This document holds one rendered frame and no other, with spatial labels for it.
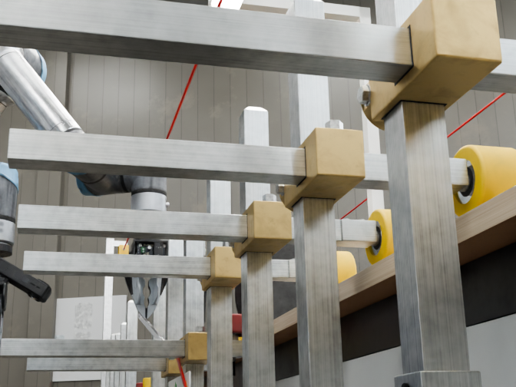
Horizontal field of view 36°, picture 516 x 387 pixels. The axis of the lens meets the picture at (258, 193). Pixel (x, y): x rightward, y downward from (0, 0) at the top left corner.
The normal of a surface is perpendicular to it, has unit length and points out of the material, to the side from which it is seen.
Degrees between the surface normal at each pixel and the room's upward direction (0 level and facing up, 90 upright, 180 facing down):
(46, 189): 90
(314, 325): 90
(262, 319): 90
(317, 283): 90
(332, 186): 180
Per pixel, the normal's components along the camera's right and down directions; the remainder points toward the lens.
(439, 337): 0.25, -0.29
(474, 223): -0.97, -0.05
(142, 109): -0.18, -0.29
